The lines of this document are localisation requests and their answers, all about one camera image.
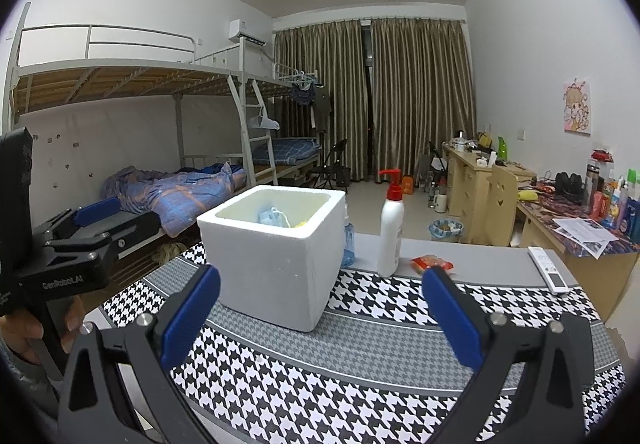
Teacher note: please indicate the clear blue bottle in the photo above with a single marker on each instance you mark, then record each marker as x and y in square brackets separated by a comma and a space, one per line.
[348, 244]

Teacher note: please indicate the wooden desk with patterned cover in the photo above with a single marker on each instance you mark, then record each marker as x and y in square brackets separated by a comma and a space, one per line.
[590, 274]

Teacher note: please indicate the blue checked bedding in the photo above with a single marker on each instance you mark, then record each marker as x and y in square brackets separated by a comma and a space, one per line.
[287, 151]

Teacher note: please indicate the brown curtain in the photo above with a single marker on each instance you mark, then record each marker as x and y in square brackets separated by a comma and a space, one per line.
[425, 99]
[320, 99]

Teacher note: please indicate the person's left forearm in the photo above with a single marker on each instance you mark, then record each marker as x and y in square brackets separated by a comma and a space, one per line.
[20, 384]

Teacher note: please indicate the white pump bottle red nozzle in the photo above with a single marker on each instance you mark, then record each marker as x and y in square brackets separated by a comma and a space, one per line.
[391, 234]

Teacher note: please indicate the dark hanging clothes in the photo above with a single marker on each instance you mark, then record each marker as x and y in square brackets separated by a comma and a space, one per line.
[307, 99]

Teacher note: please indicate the white air conditioner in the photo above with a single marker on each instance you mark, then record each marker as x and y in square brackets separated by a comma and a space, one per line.
[245, 30]

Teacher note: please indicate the houndstooth tablecloth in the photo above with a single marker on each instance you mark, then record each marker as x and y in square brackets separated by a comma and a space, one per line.
[350, 374]

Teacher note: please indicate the beige crumpled cloth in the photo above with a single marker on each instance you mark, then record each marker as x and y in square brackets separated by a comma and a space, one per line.
[167, 254]

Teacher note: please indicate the white hanging pouch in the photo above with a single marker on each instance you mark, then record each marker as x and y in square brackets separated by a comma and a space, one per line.
[265, 123]

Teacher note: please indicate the blue face mask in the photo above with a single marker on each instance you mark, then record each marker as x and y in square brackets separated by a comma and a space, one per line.
[270, 216]

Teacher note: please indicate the white remote control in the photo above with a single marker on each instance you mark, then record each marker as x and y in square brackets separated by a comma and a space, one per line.
[549, 270]

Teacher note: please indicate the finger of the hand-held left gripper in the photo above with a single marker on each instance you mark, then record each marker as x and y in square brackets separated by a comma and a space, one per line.
[97, 212]
[135, 229]

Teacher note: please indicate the blue checked quilt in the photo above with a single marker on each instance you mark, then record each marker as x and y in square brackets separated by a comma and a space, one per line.
[185, 194]

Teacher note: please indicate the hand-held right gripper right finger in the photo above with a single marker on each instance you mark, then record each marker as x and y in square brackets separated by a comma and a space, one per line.
[452, 319]

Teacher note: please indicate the orange box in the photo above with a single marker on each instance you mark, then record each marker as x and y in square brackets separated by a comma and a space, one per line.
[408, 185]

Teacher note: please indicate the cartoon wall poster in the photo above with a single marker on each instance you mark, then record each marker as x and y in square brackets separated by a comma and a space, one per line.
[577, 106]

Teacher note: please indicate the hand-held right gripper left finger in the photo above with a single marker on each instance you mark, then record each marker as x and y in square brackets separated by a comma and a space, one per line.
[192, 319]

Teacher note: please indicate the white pot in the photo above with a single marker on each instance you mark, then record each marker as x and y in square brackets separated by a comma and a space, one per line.
[461, 143]

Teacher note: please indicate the white foam box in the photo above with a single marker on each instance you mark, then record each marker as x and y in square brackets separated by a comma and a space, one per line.
[270, 274]

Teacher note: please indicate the grey trash bin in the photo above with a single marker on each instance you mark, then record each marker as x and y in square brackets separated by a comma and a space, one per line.
[445, 233]

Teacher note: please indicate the black headphones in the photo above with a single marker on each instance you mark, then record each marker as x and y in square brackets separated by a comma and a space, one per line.
[570, 184]

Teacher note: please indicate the group of toiletry bottles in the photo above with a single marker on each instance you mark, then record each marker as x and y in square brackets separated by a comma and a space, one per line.
[620, 209]

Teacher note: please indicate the cluster of drink bottles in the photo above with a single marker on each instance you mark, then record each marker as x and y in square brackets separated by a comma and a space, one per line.
[437, 196]

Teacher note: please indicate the light wooden desk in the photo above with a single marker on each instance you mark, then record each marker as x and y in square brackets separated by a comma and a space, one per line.
[470, 189]

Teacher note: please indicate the yellow foam fruit net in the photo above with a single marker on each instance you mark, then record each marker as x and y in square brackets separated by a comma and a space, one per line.
[300, 224]

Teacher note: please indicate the black folding chair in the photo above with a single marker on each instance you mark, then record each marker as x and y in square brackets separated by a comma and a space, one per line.
[332, 169]

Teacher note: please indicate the printed paper sheets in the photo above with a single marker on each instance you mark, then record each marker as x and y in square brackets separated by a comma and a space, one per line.
[585, 234]

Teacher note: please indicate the wooden chair with smiley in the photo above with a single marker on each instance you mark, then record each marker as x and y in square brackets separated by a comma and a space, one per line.
[502, 209]

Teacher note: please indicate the white metal bunk bed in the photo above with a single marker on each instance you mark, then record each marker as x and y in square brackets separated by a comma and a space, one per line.
[125, 74]
[280, 84]

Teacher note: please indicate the person's left hand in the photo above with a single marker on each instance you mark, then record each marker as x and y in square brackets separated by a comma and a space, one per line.
[20, 334]

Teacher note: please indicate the red snack packet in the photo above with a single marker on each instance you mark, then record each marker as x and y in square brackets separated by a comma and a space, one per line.
[431, 263]

